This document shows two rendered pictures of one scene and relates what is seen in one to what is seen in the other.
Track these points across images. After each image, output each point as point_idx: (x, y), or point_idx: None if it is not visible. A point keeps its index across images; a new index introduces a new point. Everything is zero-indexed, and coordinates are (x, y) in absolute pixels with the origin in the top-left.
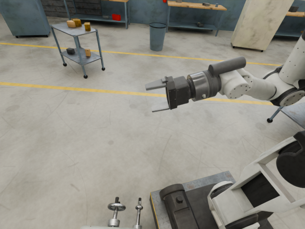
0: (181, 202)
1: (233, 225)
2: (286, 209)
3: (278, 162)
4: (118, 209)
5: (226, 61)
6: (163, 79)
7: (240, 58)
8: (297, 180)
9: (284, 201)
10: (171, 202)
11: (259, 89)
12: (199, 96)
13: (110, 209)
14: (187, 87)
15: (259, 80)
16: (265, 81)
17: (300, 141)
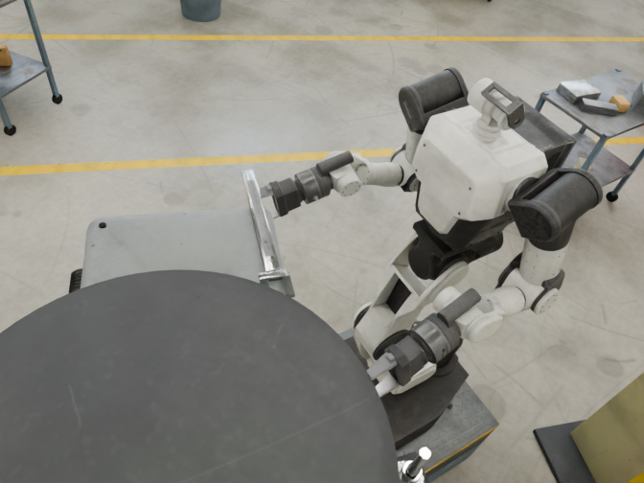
0: None
1: (379, 348)
2: (416, 305)
3: (409, 259)
4: None
5: (333, 159)
6: (268, 187)
7: (347, 154)
8: (423, 272)
9: (415, 297)
10: None
11: (379, 177)
12: (310, 198)
13: None
14: (296, 191)
15: (379, 167)
16: (388, 166)
17: (417, 232)
